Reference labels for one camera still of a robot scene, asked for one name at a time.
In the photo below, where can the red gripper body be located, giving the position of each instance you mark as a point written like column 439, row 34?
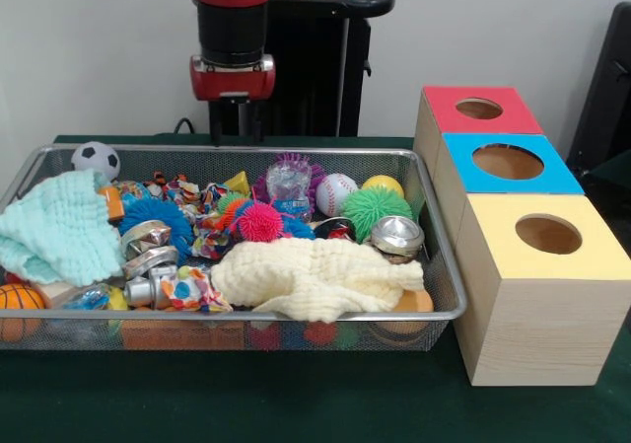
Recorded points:
column 231, row 84

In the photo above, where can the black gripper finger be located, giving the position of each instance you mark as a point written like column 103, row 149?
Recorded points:
column 256, row 120
column 215, row 122

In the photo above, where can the multicolour spiky caterpillar toy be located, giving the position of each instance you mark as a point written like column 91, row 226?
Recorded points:
column 259, row 221

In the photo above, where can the colourful knotted cloth toy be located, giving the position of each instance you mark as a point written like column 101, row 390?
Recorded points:
column 207, row 243

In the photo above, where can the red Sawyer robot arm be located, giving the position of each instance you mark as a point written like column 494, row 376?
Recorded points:
column 231, row 33

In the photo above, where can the shallow mesh bin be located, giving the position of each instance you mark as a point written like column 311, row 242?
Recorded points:
column 439, row 265

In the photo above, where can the wooden box with three holes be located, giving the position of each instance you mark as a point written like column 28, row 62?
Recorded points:
column 542, row 334

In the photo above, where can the white baseball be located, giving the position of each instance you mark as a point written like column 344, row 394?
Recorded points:
column 337, row 194

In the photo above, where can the blue spiky toy with eyes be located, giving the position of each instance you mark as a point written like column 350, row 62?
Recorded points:
column 153, row 213

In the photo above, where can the small soccer ball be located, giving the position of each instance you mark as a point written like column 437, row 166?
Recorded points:
column 96, row 159

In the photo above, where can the yellow ball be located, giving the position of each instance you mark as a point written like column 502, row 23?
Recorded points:
column 384, row 184

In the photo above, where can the green spiky ball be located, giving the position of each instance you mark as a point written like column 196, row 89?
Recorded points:
column 377, row 211

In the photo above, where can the cream yellow cloth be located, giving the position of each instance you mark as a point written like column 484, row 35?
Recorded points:
column 320, row 270

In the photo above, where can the crushed silver can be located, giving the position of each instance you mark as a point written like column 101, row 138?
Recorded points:
column 398, row 236

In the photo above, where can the mint green cloth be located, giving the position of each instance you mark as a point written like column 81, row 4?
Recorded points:
column 59, row 226

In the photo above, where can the small orange basketball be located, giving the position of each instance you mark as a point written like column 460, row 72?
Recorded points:
column 20, row 296

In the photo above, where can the dark green tablecloth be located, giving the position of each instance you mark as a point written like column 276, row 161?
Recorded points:
column 616, row 171
column 246, row 398

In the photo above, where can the black stand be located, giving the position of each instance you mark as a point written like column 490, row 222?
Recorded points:
column 606, row 93

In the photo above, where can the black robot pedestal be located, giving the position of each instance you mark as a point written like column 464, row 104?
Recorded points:
column 315, row 68

